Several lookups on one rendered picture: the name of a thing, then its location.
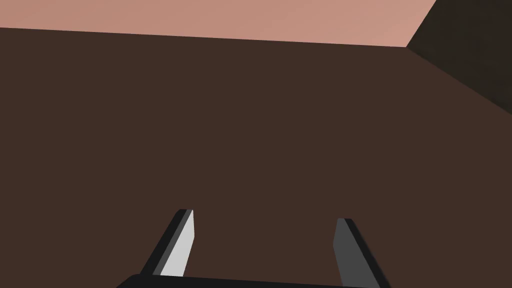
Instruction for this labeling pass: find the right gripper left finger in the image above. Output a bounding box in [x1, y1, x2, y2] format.
[139, 208, 196, 278]

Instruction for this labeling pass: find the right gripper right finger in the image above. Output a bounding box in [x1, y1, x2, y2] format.
[332, 217, 391, 288]

